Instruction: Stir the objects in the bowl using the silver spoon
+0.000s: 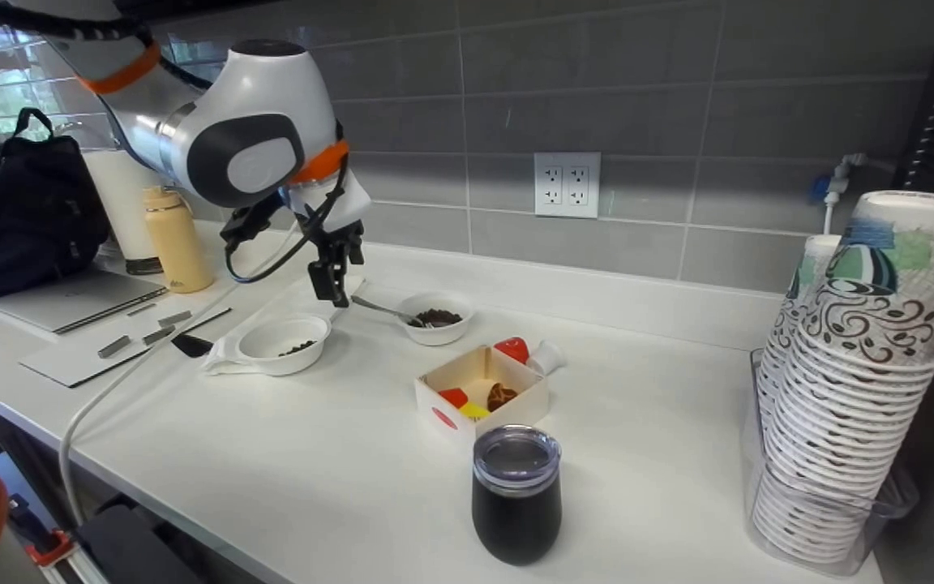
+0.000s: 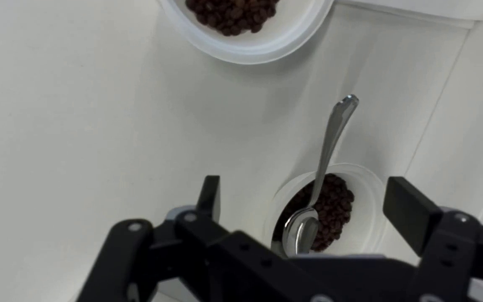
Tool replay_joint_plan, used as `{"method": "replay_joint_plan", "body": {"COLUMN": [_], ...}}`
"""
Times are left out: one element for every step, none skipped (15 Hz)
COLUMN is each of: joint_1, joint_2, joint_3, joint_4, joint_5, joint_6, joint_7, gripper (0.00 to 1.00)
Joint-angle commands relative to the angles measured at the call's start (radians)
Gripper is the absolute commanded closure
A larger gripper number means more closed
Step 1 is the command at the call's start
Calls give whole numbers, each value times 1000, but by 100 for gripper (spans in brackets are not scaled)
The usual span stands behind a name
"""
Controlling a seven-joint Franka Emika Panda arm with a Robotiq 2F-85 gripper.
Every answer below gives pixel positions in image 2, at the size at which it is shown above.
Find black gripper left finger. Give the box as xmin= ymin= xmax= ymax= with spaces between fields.
xmin=75 ymin=174 xmax=338 ymax=302

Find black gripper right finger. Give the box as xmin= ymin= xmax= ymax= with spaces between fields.
xmin=382 ymin=174 xmax=483 ymax=302

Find silver metal spoon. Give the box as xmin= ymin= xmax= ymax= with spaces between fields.
xmin=279 ymin=92 xmax=360 ymax=258

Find small white bowl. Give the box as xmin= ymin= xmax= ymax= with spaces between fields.
xmin=263 ymin=161 xmax=388 ymax=258

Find coffee beans in small bowl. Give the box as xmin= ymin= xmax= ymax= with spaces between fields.
xmin=306 ymin=172 xmax=355 ymax=253

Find coffee beans in large bowl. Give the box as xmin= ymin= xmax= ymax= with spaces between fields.
xmin=184 ymin=0 xmax=279 ymax=36

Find large white bowl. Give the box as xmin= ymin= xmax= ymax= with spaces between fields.
xmin=155 ymin=0 xmax=336 ymax=65

